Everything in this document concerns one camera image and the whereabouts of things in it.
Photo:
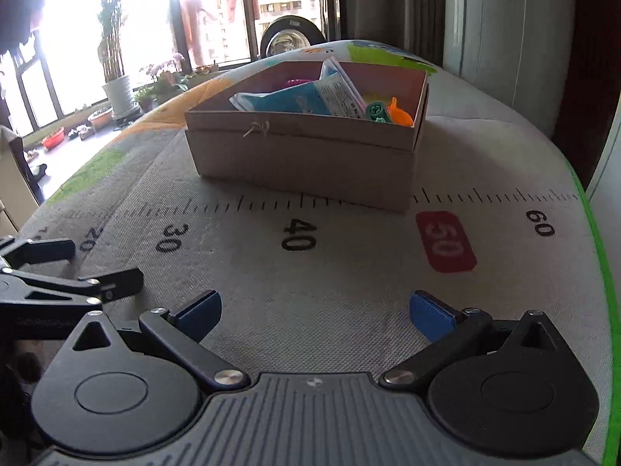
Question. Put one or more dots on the pink flowering potted plant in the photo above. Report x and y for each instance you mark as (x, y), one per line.
(165, 77)

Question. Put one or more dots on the white cabinet panel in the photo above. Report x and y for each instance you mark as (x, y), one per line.
(504, 34)

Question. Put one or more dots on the red hanging cloth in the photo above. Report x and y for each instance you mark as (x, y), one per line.
(213, 19)

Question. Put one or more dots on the brown cardboard box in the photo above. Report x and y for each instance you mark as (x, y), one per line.
(301, 155)

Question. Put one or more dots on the red plastic basin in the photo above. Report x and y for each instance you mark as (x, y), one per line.
(53, 140)

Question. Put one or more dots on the blue packet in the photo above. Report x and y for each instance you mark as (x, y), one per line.
(286, 102)

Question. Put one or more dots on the round washing machine door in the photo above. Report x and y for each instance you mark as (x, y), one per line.
(291, 36)

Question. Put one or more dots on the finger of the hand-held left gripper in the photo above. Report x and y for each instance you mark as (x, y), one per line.
(116, 284)
(43, 250)

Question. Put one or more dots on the grey-brown curtain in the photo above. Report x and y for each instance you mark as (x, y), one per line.
(388, 5)

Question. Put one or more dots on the tall green potted plant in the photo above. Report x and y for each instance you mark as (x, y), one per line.
(119, 94)

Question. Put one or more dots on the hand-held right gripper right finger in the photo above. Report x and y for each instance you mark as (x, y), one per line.
(432, 318)

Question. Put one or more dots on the printed cartoon play mat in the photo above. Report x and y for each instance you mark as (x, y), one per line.
(339, 272)

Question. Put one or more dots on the orange plastic toy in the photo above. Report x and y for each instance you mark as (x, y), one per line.
(401, 115)

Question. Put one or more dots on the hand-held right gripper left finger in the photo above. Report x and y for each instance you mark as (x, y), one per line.
(196, 318)

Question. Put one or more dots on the black window frame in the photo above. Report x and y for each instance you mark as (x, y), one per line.
(252, 9)

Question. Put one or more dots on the small green potted plant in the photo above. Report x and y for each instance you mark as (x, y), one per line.
(144, 99)

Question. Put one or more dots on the dark hanging clothes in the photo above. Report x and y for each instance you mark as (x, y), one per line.
(19, 9)

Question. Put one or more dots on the dark wooden door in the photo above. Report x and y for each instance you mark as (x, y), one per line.
(587, 82)

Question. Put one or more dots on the white printed packet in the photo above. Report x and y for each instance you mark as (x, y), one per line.
(342, 92)

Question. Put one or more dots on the green plastic toy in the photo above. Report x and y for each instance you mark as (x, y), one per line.
(377, 111)

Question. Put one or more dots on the white cloth covered chair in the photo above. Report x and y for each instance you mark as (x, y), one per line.
(17, 179)

